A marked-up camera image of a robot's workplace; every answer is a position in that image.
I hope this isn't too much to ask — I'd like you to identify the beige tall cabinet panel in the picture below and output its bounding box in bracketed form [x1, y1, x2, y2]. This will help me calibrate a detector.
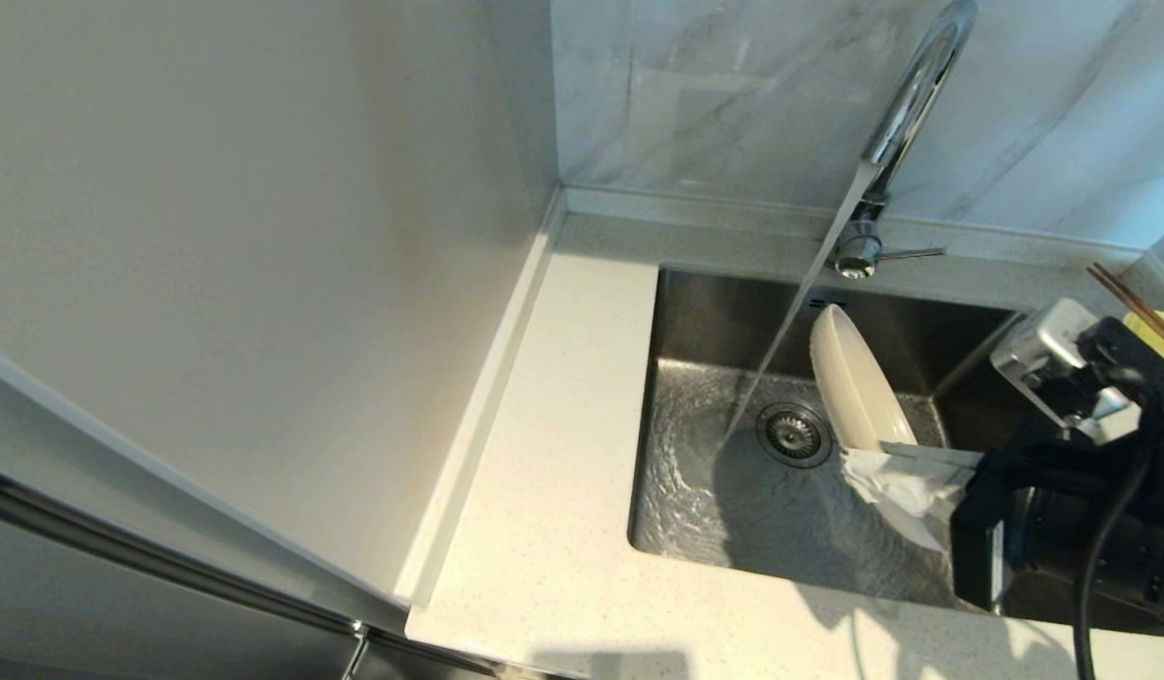
[0, 0, 560, 607]

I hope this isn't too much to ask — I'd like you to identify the running water stream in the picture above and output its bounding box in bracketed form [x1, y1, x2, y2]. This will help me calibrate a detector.
[719, 161, 885, 456]

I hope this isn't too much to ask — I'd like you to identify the brown wooden chopstick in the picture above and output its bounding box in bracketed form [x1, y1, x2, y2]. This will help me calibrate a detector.
[1087, 267, 1164, 358]
[1092, 263, 1164, 346]

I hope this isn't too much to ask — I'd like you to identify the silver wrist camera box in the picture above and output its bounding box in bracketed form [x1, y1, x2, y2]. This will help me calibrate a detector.
[990, 298, 1142, 445]

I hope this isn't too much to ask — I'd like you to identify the chrome rail handle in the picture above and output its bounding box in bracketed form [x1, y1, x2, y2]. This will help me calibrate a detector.
[0, 465, 500, 678]

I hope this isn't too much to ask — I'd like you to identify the stainless steel sink basin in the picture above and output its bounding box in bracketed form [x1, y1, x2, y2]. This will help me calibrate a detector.
[626, 264, 1164, 636]

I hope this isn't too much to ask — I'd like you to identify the grey cabinet front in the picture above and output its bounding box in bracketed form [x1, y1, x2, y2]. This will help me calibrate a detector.
[0, 463, 545, 680]

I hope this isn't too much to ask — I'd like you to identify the round metal drain strainer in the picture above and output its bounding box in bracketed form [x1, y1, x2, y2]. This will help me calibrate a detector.
[755, 403, 834, 469]

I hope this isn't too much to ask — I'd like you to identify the pale yellow plastic bowl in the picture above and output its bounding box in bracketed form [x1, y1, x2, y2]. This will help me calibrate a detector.
[1122, 310, 1164, 379]

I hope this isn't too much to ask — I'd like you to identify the chrome gooseneck faucet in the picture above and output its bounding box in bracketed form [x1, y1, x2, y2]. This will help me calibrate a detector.
[823, 0, 980, 281]

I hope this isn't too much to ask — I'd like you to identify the white plate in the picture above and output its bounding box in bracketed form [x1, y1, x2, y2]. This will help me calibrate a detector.
[809, 302, 953, 554]

